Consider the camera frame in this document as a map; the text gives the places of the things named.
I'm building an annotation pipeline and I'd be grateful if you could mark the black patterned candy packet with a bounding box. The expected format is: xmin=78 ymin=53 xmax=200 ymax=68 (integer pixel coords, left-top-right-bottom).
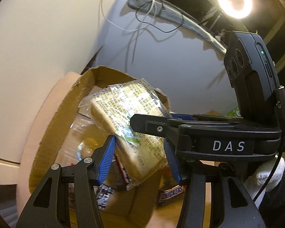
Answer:
xmin=96 ymin=184 xmax=115 ymax=211

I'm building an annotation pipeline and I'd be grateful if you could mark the packaged sliced bread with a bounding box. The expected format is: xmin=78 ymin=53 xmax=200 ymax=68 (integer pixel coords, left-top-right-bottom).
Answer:
xmin=79 ymin=79 xmax=170 ymax=190

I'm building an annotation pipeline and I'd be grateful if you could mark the brown Snickers bar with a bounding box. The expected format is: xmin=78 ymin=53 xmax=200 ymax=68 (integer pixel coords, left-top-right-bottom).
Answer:
xmin=158 ymin=185 xmax=186 ymax=203

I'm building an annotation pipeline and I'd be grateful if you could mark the dark Snickers bar Japanese label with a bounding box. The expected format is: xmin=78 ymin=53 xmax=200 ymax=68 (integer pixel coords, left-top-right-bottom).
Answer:
xmin=107 ymin=154 xmax=131 ymax=191

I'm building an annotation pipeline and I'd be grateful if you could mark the white gloved hand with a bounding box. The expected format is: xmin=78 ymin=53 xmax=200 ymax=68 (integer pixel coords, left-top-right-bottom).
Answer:
xmin=244 ymin=156 xmax=285 ymax=209

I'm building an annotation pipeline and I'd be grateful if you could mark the green white gift bag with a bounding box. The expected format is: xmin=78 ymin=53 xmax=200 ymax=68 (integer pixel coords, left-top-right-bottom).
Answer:
xmin=226 ymin=107 xmax=241 ymax=117

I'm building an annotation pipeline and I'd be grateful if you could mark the cardboard box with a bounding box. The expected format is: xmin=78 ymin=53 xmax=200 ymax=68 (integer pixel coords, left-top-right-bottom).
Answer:
xmin=17 ymin=66 xmax=183 ymax=227

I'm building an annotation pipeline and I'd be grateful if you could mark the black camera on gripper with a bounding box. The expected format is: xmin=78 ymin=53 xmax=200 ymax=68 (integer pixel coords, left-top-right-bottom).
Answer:
xmin=223 ymin=31 xmax=280 ymax=120

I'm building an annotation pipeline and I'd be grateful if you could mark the black cable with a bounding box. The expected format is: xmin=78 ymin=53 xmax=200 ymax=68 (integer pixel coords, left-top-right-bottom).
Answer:
xmin=135 ymin=0 xmax=185 ymax=33

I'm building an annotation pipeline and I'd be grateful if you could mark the white cable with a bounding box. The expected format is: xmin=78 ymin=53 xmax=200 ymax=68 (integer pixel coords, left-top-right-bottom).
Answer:
xmin=98 ymin=0 xmax=158 ymax=32

